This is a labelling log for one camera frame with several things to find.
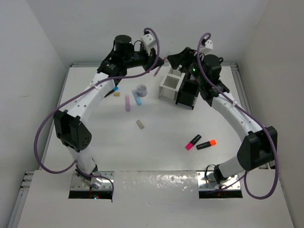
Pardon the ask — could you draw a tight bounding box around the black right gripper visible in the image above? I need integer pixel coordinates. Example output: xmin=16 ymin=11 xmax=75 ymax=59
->
xmin=168 ymin=47 xmax=207 ymax=85

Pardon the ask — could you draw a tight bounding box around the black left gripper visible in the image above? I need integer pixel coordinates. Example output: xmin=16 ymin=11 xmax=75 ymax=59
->
xmin=123 ymin=46 xmax=162 ymax=73

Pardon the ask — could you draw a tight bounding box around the blue and black highlighter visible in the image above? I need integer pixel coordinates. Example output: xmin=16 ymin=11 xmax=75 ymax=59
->
xmin=105 ymin=86 xmax=118 ymax=97

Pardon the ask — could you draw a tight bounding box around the double-ended pink blue marker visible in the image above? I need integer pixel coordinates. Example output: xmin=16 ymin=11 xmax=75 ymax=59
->
xmin=153 ymin=66 xmax=161 ymax=77

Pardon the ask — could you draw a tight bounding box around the pastel pink highlighter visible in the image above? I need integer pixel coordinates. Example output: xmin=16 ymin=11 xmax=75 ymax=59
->
xmin=125 ymin=94 xmax=131 ymax=112

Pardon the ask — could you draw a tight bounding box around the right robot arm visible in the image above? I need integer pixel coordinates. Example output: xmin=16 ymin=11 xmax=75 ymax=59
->
xmin=167 ymin=47 xmax=277 ymax=183

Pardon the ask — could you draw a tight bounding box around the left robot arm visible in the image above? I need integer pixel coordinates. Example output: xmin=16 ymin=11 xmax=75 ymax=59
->
xmin=53 ymin=33 xmax=164 ymax=181

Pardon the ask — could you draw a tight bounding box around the black slotted organizer container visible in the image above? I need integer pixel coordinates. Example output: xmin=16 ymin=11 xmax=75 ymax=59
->
xmin=175 ymin=73 xmax=200 ymax=110

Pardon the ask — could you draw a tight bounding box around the clear jar of paperclips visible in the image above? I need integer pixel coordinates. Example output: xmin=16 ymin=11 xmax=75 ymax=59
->
xmin=136 ymin=84 xmax=148 ymax=97

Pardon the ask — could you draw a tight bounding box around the white slotted organizer container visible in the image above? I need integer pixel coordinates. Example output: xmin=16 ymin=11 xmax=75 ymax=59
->
xmin=159 ymin=66 xmax=185 ymax=101

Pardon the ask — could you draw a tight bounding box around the pastel blue highlighter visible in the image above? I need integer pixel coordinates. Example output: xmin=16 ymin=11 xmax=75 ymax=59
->
xmin=132 ymin=89 xmax=142 ymax=106

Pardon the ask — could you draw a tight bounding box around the white dirty eraser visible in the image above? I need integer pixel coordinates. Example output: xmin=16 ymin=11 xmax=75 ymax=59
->
xmin=136 ymin=120 xmax=144 ymax=129

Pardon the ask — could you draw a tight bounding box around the orange and black highlighter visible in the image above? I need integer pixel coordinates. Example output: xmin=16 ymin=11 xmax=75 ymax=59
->
xmin=196 ymin=140 xmax=217 ymax=150

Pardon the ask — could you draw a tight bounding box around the pink and black highlighter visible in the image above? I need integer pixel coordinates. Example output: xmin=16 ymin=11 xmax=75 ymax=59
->
xmin=185 ymin=134 xmax=201 ymax=150

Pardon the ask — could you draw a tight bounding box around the white front panel board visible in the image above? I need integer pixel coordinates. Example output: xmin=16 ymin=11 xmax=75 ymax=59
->
xmin=19 ymin=171 xmax=293 ymax=228

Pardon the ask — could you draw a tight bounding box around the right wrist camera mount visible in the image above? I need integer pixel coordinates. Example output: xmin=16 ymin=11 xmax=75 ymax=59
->
xmin=199 ymin=39 xmax=213 ymax=54

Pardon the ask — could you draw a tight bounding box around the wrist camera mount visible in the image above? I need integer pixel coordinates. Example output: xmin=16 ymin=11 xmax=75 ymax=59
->
xmin=141 ymin=33 xmax=157 ymax=49
xmin=199 ymin=39 xmax=213 ymax=54

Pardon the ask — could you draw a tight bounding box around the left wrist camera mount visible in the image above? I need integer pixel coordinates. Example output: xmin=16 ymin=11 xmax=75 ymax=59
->
xmin=141 ymin=33 xmax=157 ymax=49

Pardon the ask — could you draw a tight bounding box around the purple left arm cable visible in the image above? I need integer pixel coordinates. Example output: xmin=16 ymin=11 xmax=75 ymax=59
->
xmin=33 ymin=27 xmax=160 ymax=198

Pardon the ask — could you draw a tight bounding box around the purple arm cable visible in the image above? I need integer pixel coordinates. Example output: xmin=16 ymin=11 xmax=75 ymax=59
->
xmin=196 ymin=32 xmax=278 ymax=200
xmin=33 ymin=27 xmax=160 ymax=198

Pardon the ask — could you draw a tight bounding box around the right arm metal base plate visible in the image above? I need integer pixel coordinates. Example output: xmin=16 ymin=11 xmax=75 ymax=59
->
xmin=197 ymin=171 xmax=241 ymax=191

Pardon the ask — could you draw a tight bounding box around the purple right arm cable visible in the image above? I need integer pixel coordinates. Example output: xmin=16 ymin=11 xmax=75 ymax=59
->
xmin=196 ymin=32 xmax=278 ymax=200

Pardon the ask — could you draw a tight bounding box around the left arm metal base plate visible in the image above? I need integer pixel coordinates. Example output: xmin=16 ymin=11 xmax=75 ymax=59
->
xmin=70 ymin=171 xmax=114 ymax=191

